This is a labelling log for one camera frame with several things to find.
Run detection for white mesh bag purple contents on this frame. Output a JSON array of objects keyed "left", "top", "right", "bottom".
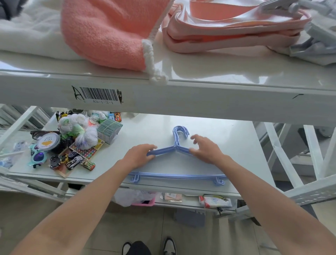
[{"left": 75, "top": 127, "right": 99, "bottom": 150}]

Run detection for round tin white lid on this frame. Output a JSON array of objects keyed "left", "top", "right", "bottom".
[{"left": 36, "top": 132, "right": 68, "bottom": 154}]

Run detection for white metal rack frame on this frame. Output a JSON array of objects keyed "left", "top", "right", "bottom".
[
  {"left": 256, "top": 122, "right": 336, "bottom": 221},
  {"left": 0, "top": 105, "right": 69, "bottom": 203}
]

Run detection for person's right shoe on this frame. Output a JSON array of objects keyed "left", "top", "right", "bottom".
[{"left": 162, "top": 237, "right": 177, "bottom": 255}]

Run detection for dark grey floor mat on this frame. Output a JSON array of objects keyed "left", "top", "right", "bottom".
[{"left": 173, "top": 209, "right": 206, "bottom": 228}]

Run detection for green cap bottle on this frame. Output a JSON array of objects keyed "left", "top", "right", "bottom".
[{"left": 89, "top": 112, "right": 107, "bottom": 124}]

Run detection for gathered bunch of blue hangers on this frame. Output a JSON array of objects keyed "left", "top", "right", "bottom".
[{"left": 128, "top": 125, "right": 228, "bottom": 186}]

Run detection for pink fluffy towel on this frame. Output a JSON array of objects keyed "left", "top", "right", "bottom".
[{"left": 60, "top": 0, "right": 175, "bottom": 84}]

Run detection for person's right hand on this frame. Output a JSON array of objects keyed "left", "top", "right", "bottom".
[{"left": 189, "top": 134, "right": 233, "bottom": 166}]

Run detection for person's left forearm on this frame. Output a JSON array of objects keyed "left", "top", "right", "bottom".
[{"left": 10, "top": 159, "right": 134, "bottom": 255}]

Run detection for pile of grey plastic clips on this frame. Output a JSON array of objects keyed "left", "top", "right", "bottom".
[{"left": 258, "top": 0, "right": 336, "bottom": 57}]

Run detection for black bag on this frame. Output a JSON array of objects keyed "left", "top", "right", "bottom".
[{"left": 0, "top": 0, "right": 27, "bottom": 20}]

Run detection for colourful dotted sticker sheet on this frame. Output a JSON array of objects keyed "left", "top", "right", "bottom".
[{"left": 69, "top": 138, "right": 105, "bottom": 161}]

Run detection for teal toy sunglasses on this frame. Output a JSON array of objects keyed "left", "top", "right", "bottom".
[{"left": 27, "top": 144, "right": 48, "bottom": 168}]

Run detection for person's black trousers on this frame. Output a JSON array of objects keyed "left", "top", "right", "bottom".
[{"left": 126, "top": 241, "right": 153, "bottom": 255}]

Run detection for white metal shelf board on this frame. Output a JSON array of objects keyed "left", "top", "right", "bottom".
[{"left": 0, "top": 39, "right": 336, "bottom": 126}]

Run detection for white fluffy towel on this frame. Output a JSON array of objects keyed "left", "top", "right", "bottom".
[{"left": 0, "top": 0, "right": 84, "bottom": 61}]

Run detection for person's right forearm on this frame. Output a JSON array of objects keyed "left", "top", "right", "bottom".
[{"left": 216, "top": 155, "right": 336, "bottom": 255}]

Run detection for peach packet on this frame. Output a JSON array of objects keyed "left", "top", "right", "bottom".
[{"left": 161, "top": 192, "right": 183, "bottom": 203}]

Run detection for white table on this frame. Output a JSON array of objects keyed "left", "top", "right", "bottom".
[{"left": 6, "top": 113, "right": 276, "bottom": 200}]

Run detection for black sunglasses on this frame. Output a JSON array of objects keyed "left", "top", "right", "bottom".
[{"left": 30, "top": 130, "right": 61, "bottom": 140}]

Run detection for red green toy car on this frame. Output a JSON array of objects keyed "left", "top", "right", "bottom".
[{"left": 80, "top": 159, "right": 96, "bottom": 171}]

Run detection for pink basket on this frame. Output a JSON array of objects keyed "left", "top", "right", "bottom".
[{"left": 131, "top": 198, "right": 156, "bottom": 207}]

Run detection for barcode sticker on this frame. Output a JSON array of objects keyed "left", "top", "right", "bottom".
[{"left": 71, "top": 85, "right": 124, "bottom": 105}]

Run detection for person's left hand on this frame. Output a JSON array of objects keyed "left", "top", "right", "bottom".
[{"left": 121, "top": 144, "right": 158, "bottom": 171}]

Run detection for silver black toy car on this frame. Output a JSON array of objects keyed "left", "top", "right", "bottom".
[{"left": 65, "top": 155, "right": 83, "bottom": 171}]

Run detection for white mesh bag green contents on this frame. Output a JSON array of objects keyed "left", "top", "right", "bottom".
[{"left": 57, "top": 113, "right": 90, "bottom": 137}]

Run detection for red white packet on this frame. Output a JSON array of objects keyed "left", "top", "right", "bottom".
[{"left": 199, "top": 195, "right": 233, "bottom": 209}]

